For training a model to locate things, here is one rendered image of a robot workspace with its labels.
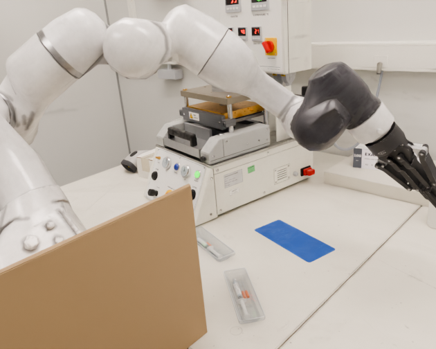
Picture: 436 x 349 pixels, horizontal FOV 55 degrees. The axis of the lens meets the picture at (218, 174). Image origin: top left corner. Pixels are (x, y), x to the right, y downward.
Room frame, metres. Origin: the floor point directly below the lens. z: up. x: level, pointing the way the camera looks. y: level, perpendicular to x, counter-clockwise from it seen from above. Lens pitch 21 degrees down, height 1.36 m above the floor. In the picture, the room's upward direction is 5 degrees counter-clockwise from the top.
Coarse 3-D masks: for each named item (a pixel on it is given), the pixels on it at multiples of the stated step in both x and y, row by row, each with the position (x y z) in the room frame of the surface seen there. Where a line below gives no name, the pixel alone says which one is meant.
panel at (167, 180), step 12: (156, 156) 1.41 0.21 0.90; (168, 156) 1.38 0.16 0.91; (180, 156) 1.33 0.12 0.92; (156, 168) 1.41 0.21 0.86; (168, 168) 1.36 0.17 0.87; (180, 168) 1.30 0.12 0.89; (192, 168) 1.25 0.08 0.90; (204, 168) 1.21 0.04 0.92; (156, 180) 1.39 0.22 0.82; (168, 180) 1.33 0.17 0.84; (180, 180) 1.28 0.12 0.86; (192, 180) 1.23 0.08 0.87; (168, 192) 1.31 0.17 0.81
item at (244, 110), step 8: (200, 104) 1.49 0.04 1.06; (208, 104) 1.47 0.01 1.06; (216, 104) 1.46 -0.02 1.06; (232, 104) 1.44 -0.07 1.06; (240, 104) 1.43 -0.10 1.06; (248, 104) 1.42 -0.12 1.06; (256, 104) 1.40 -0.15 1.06; (216, 112) 1.34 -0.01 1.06; (224, 112) 1.32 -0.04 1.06; (240, 112) 1.35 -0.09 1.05; (248, 112) 1.37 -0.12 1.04; (256, 112) 1.39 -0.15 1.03; (240, 120) 1.35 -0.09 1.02
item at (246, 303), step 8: (224, 272) 0.87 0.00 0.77; (232, 272) 0.86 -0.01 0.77; (240, 272) 0.86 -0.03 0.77; (232, 280) 0.83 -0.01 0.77; (240, 280) 0.83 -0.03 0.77; (248, 280) 0.82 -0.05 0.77; (232, 288) 0.80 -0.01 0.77; (240, 288) 0.80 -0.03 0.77; (248, 288) 0.80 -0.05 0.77; (232, 296) 0.77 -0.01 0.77; (240, 296) 0.77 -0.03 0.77; (248, 296) 0.77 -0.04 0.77; (256, 296) 0.76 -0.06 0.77; (240, 304) 0.74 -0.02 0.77; (248, 304) 0.74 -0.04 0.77; (256, 304) 0.74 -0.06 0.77; (240, 312) 0.72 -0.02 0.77; (248, 312) 0.71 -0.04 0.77; (256, 312) 0.71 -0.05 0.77; (240, 320) 0.69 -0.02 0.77
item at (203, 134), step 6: (186, 126) 1.42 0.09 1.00; (192, 126) 1.39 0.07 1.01; (198, 126) 1.37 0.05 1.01; (192, 132) 1.39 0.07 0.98; (198, 132) 1.36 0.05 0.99; (204, 132) 1.33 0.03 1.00; (210, 132) 1.31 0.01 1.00; (168, 138) 1.39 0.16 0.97; (174, 138) 1.38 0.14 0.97; (180, 138) 1.38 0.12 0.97; (198, 138) 1.36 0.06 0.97; (204, 138) 1.34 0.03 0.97; (168, 144) 1.39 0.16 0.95; (174, 144) 1.36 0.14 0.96; (180, 144) 1.33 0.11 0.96; (186, 144) 1.31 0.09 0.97; (198, 144) 1.29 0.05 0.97; (204, 144) 1.29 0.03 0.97; (180, 150) 1.33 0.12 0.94; (186, 150) 1.30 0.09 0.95; (192, 150) 1.27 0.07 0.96; (198, 150) 1.24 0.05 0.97; (198, 156) 1.25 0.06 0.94
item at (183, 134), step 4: (168, 128) 1.38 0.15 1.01; (172, 128) 1.37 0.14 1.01; (176, 128) 1.36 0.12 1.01; (168, 132) 1.39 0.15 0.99; (172, 132) 1.36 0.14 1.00; (176, 132) 1.34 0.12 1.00; (180, 132) 1.32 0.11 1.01; (184, 132) 1.31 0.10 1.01; (188, 132) 1.30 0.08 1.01; (168, 136) 1.39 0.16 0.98; (172, 136) 1.39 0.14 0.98; (176, 136) 1.35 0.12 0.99; (180, 136) 1.32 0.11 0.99; (184, 136) 1.30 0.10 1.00; (188, 136) 1.28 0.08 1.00; (192, 136) 1.27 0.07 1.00; (188, 140) 1.29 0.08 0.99; (192, 140) 1.27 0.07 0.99; (196, 140) 1.28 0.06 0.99; (192, 144) 1.27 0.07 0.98; (196, 144) 1.28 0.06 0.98
